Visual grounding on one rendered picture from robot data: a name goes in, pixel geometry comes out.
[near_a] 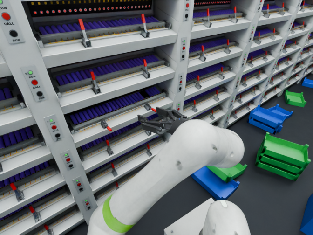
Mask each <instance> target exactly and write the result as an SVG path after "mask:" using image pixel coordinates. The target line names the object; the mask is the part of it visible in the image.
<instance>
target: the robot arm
mask: <svg viewBox="0 0 313 235"><path fill-rule="evenodd" d="M156 112H157V113H158V114H160V115H163V116H165V117H169V118H170V120H169V121H162V122H156V121H149V120H148V119H147V118H145V117H143V116H141V115H137V116H138V121H139V122H141V124H142V127H143V130H146V131H150V132H152V133H156V134H158V135H159V136H162V135H163V133H165V132H166V133H170V134H171V135H172V136H171V137H170V139H169V140H168V141H167V143H166V144H165V145H164V146H163V148H162V149H161V150H160V151H159V152H158V154H157V155H156V156H155V157H154V158H153V159H152V160H151V161H150V162H149V163H148V164H147V165H146V166H145V167H144V168H143V169H142V170H141V171H140V172H139V173H138V174H137V175H135V176H134V177H133V178H132V179H130V180H129V181H128V182H127V183H125V184H124V185H123V186H121V187H120V188H119V189H117V190H116V191H115V192H114V193H112V194H111V195H110V196H109V197H108V198H107V199H106V200H105V201H104V202H103V203H102V204H101V205H100V206H99V207H98V208H97V209H96V210H95V211H94V212H93V214H92V215H91V218H90V221H89V226H88V234H87V235H125V233H127V232H128V231H129V230H130V229H131V228H132V227H133V226H134V225H135V224H136V223H137V222H138V221H139V220H140V219H141V218H142V217H143V216H144V215H145V214H146V213H147V211H148V210H149V209H150V208H151V207H152V206H153V205H154V204H155V203H156V202H157V201H158V200H159V199H160V198H161V197H163V196H164V195H165V194H166V193H167V192H168V191H169V190H171V189H172V188H173V187H174V186H176V185H177V184H178V183H180V182H181V181H183V180H184V179H185V178H187V177H188V176H190V175H191V174H193V173H194V172H196V171H197V170H199V169H201V168H202V167H204V166H215V167H218V168H231V167H234V166H235V165H237V164H238V163H239V162H240V161H241V159H242V158H243V155H244V151H245V149H244V144H243V141H242V139H241V138H240V137H239V135H238V134H236V133H235V132H233V131H231V130H228V129H223V128H218V127H215V126H213V125H211V124H210V123H208V122H206V121H203V120H199V119H195V120H194V119H191V118H190V119H187V116H185V115H182V114H181V113H179V112H178V111H176V110H175V109H172V110H171V111H170V110H165V109H162V108H160V107H156ZM176 118H177V119H176ZM199 235H251V234H250V230H249V227H248V224H247V221H246V218H245V215H244V214H243V212H242V211H241V209H240V208H239V207H238V206H237V205H235V204H234V203H232V202H230V201H227V200H218V201H215V202H213V203H212V204H211V205H210V207H209V209H208V212H207V215H206V219H205V222H204V226H203V228H202V229H201V231H200V232H199Z"/></svg>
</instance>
